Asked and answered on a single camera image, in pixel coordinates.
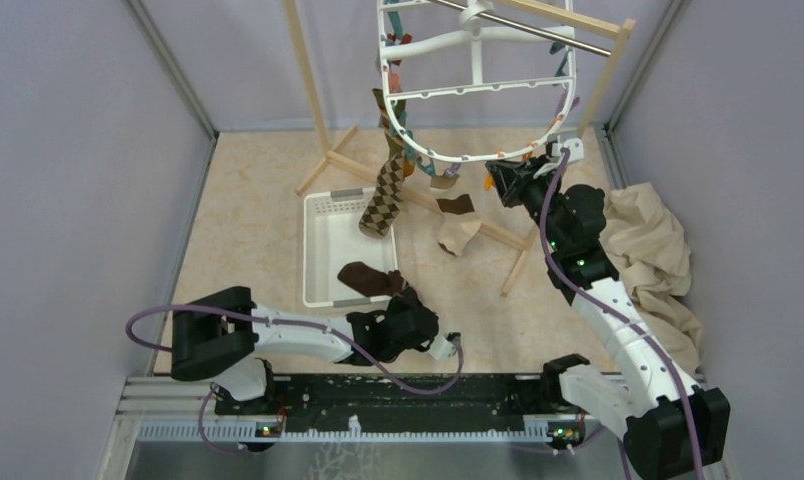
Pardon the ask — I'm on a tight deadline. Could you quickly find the wooden drying rack frame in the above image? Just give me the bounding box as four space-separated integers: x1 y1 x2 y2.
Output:
282 1 636 295

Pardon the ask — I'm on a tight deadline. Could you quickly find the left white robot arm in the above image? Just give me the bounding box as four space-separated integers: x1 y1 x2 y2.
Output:
170 286 457 414

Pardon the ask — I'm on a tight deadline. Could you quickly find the white round clip hanger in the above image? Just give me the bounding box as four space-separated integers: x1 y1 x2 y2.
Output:
376 1 579 165

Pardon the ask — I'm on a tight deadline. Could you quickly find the beige brown sock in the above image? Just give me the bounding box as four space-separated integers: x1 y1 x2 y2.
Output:
429 175 482 257

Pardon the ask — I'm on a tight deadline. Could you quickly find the orange green sock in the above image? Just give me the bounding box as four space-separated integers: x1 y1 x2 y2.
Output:
372 88 415 179

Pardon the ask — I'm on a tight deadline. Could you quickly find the wrist white camera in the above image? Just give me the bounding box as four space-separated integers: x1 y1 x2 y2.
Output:
427 332 461 361
546 135 585 166

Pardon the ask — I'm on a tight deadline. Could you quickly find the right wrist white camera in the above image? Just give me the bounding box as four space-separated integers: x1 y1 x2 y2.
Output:
546 135 585 166

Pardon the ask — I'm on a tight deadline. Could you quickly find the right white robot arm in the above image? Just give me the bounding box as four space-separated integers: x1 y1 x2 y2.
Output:
485 159 731 479

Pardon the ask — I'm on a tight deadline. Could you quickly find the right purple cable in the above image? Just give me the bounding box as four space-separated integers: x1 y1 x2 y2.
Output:
539 146 708 480

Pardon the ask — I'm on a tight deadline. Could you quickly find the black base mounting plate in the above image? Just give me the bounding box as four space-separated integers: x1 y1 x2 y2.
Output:
214 372 609 452

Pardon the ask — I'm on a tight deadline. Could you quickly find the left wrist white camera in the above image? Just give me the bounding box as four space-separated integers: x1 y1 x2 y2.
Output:
427 332 461 361

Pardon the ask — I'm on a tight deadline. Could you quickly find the purple cable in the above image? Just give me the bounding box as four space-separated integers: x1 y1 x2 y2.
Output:
539 146 708 480
124 304 466 458

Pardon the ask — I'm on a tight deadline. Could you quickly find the white slotted cable duct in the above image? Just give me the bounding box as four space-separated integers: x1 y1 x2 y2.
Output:
137 416 551 443

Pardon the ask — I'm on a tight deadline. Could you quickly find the metal hanging rod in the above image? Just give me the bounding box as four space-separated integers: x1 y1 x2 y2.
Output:
432 1 619 58

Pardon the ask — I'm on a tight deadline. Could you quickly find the brown checkered sock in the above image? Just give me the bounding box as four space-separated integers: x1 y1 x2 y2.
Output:
358 153 405 239

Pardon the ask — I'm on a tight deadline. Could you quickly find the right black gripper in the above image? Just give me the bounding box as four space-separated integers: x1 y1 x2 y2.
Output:
491 153 567 250

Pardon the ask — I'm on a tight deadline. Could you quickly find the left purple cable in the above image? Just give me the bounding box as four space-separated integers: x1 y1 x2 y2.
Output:
124 304 466 458

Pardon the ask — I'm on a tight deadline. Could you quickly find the beige crumpled cloth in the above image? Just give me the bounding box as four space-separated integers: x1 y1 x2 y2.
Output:
601 183 703 374

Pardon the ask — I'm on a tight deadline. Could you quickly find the dark brown sock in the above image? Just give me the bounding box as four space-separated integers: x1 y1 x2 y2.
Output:
337 262 408 297

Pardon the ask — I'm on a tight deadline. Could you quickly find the white plastic basket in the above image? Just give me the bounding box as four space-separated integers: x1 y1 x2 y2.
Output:
301 188 398 309

